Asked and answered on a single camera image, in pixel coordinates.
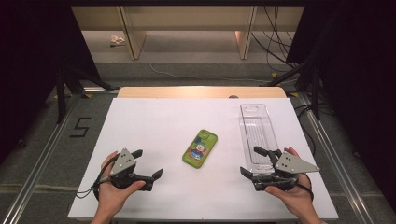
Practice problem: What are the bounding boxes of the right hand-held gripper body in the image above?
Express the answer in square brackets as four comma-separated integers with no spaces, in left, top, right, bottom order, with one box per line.
[252,149,321,192]

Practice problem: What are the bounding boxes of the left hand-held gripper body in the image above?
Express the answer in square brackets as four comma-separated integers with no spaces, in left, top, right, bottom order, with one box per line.
[109,147,155,192]

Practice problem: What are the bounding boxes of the clear plastic tray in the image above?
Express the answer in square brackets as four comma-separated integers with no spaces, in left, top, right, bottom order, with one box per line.
[239,103,280,175]

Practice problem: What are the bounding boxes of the person's right hand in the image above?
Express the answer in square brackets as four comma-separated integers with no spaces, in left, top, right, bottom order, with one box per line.
[264,147,316,219]

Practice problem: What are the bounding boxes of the person's left hand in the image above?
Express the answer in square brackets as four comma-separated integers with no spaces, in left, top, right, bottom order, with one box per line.
[98,151,147,217]

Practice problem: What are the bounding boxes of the white board sheet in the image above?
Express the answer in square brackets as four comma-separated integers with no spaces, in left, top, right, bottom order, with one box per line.
[67,97,340,222]

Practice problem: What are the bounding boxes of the black metal stand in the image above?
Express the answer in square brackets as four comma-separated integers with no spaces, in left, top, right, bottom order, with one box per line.
[55,63,120,125]
[260,59,323,121]

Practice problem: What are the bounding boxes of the wooden table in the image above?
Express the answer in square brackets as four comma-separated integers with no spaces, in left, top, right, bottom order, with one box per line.
[117,86,288,100]

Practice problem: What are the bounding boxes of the black curtain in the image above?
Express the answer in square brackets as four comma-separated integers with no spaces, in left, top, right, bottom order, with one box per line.
[286,0,396,213]
[0,0,102,162]

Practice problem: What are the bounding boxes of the crumpled paper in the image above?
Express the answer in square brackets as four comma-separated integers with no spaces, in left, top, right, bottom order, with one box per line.
[109,34,126,48]

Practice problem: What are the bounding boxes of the light wooden shelf unit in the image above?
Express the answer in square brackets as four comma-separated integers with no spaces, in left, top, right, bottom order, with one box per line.
[70,5,305,61]

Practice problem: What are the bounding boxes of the left hand-held gripper cable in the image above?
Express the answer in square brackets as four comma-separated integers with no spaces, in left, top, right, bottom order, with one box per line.
[75,155,120,201]

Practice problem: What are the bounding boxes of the metal floor rail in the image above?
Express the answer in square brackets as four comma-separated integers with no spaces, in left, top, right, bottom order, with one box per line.
[297,92,375,224]
[0,92,82,224]

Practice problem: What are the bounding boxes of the white floor cable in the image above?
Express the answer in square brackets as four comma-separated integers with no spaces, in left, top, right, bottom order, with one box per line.
[148,62,272,84]

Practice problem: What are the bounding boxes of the bundle of black cables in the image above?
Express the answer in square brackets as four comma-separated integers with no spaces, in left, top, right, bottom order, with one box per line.
[251,5,300,73]

